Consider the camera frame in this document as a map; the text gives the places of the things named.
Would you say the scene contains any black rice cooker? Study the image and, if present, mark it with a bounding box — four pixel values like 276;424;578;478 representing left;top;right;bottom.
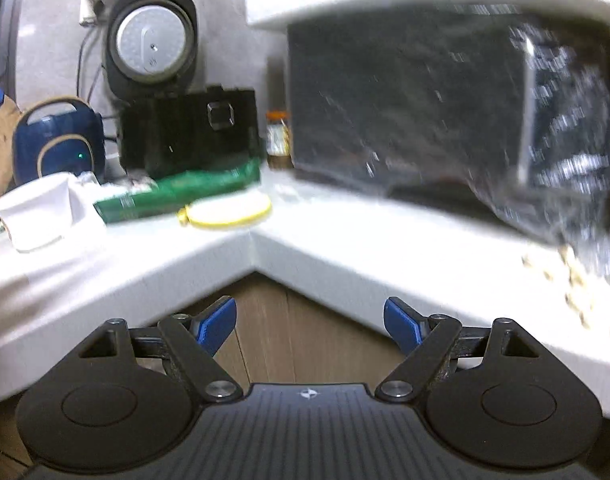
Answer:
102;0;265;180

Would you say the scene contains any clear plastic cover sheet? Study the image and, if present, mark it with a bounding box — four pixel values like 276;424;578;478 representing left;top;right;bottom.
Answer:
285;4;610;281

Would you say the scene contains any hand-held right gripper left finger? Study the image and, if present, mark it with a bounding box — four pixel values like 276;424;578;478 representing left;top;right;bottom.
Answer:
79;296;244;405

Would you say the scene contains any yellow rimmed round lid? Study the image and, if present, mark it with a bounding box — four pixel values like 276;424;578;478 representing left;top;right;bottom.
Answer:
177;191;274;231

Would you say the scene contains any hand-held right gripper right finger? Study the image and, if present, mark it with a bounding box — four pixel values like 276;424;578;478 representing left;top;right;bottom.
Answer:
375;297;541;404

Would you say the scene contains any black power cable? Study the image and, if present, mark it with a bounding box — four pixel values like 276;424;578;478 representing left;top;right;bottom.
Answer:
77;25;106;107

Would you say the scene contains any pile of garlic cloves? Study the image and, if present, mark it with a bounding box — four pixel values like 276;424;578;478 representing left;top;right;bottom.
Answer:
522;244;610;347

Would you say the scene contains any green snack packet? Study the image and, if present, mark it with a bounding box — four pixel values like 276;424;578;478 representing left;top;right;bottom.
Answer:
92;156;262;225

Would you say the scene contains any black microwave oven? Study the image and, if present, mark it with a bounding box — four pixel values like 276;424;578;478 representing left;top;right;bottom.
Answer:
285;4;610;241

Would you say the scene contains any white paper bowl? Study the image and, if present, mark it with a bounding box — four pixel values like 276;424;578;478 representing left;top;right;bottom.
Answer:
0;174;78;252

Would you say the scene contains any blue cooker with wooden handle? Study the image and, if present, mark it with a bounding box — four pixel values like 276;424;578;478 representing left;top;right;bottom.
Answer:
12;96;107;187

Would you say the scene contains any brown jar with orange lid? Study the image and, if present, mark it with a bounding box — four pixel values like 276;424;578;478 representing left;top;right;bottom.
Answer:
265;110;294;170

